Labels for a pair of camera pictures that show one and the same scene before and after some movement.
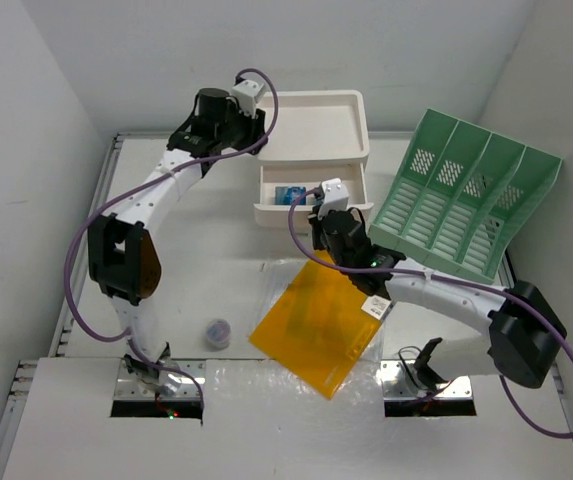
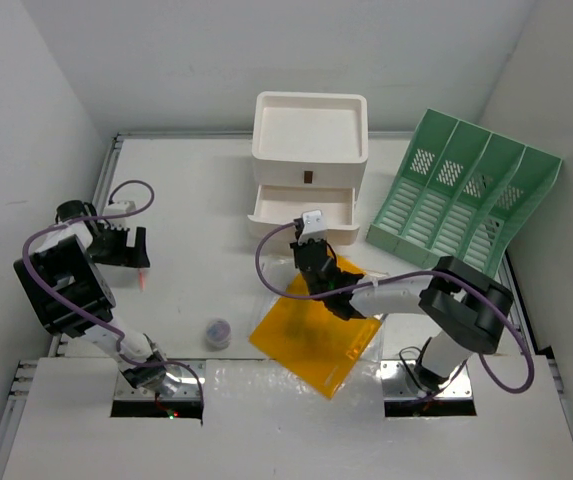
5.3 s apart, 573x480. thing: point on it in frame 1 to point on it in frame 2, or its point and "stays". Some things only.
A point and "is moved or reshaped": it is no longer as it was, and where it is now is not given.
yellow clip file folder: (317, 326) stays
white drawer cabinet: (319, 135) is moved or reshaped
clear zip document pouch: (312, 325) stays
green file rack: (457, 195) stays
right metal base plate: (401, 380) stays
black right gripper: (317, 225) to (321, 243)
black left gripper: (252, 126) to (131, 256)
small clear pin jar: (218, 334) stays
